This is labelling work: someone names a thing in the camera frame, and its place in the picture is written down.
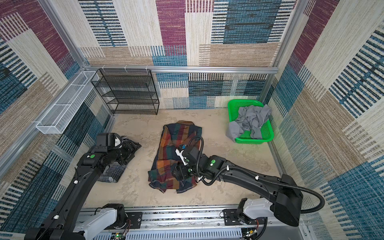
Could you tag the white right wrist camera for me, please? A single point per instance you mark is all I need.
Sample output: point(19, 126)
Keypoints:
point(179, 152)

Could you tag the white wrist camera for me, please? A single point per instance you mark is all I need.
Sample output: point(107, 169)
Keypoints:
point(117, 142)
point(179, 152)

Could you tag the grey plaid long sleeve shirt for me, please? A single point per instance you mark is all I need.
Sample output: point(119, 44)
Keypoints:
point(113, 173)

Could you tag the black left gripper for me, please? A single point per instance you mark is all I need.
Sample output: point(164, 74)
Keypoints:
point(130, 148)

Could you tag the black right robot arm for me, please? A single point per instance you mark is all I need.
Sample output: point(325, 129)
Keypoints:
point(283, 199)

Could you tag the aluminium mounting rail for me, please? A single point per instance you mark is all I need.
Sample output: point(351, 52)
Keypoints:
point(204, 223)

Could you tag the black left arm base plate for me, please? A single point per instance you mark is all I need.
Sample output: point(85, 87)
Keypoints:
point(133, 220)

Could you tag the green plastic basket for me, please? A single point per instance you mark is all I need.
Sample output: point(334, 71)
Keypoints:
point(265, 135)

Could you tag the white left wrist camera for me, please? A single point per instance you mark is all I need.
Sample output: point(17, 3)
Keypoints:
point(117, 142)

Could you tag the black wire mesh shelf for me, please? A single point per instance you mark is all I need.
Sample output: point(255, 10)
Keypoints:
point(131, 91)

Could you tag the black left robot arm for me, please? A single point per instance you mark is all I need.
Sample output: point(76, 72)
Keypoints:
point(61, 224)

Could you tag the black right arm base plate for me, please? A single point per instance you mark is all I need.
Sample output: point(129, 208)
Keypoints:
point(234, 217)

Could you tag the white wire mesh tray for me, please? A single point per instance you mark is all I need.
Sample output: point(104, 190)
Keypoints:
point(58, 117)

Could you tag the multicolour plaid long sleeve shirt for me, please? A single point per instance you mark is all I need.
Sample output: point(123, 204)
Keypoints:
point(173, 137)

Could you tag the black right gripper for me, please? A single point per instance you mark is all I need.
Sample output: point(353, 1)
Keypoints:
point(180, 170)

